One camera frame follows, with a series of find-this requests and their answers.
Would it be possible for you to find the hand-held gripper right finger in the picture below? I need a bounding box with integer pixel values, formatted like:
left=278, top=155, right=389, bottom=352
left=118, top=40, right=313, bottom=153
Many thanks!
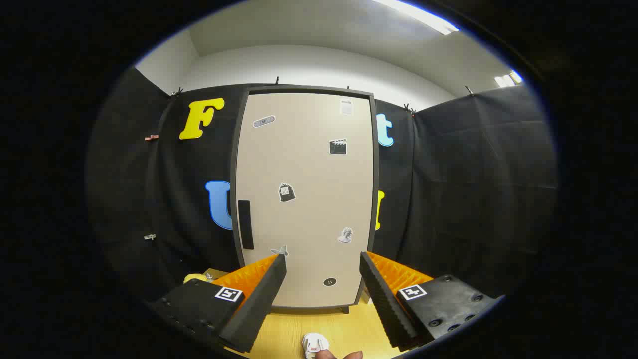
left=359, top=251, right=500, bottom=351

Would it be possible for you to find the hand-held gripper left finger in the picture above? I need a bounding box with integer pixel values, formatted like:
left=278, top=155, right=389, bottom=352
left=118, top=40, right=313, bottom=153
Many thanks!
left=150, top=253, right=288, bottom=354

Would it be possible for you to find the white shoe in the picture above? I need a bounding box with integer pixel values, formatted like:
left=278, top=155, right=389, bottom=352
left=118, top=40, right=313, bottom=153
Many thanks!
left=302, top=333, right=330, bottom=359

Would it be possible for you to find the dark grey shoe cabinet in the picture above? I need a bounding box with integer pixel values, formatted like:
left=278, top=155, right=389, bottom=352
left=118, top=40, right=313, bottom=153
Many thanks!
left=230, top=85, right=381, bottom=315

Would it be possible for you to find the black backdrop cloth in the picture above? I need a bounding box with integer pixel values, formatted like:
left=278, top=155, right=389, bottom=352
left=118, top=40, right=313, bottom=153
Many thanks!
left=85, top=67, right=557, bottom=325

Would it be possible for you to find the small ceiling light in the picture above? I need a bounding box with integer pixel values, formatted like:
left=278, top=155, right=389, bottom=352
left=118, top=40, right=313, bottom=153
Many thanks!
left=494, top=70, right=523, bottom=88

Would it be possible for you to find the long ceiling light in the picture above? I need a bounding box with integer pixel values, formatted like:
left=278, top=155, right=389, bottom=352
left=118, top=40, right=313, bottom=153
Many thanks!
left=373, top=0, right=460, bottom=36

